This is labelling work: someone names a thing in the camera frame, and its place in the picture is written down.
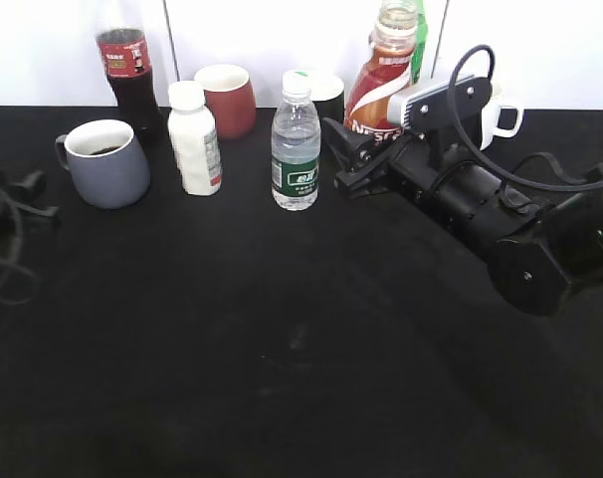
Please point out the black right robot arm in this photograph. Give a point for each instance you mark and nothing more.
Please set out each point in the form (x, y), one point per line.
(538, 254)

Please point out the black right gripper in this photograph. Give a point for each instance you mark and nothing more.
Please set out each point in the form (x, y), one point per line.
(406, 165)

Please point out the white ceramic mug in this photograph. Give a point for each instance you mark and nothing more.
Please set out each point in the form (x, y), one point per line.
(491, 115)

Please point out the cola bottle red label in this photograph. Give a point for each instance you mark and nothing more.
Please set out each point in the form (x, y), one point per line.
(121, 41)

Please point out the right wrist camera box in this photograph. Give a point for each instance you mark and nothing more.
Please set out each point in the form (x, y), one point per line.
(424, 107)

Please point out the white milk bottle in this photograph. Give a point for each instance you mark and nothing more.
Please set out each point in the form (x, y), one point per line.
(192, 131)

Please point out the green sprite bottle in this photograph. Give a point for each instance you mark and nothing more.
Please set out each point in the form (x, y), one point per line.
(421, 39)

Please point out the black paper cup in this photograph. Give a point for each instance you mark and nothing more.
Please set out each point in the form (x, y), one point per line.
(327, 94)

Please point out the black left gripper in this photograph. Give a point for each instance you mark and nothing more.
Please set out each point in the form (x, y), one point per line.
(20, 213)

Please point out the grey ceramic mug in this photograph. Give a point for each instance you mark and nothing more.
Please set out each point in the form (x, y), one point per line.
(106, 162)

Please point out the brown Nescafe coffee bottle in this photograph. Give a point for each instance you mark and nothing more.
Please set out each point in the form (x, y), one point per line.
(392, 42)

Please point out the clear water bottle green label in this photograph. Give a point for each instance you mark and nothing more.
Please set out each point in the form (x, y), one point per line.
(295, 145)

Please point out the red ceramic mug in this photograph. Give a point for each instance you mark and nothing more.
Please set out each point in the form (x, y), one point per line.
(230, 97)

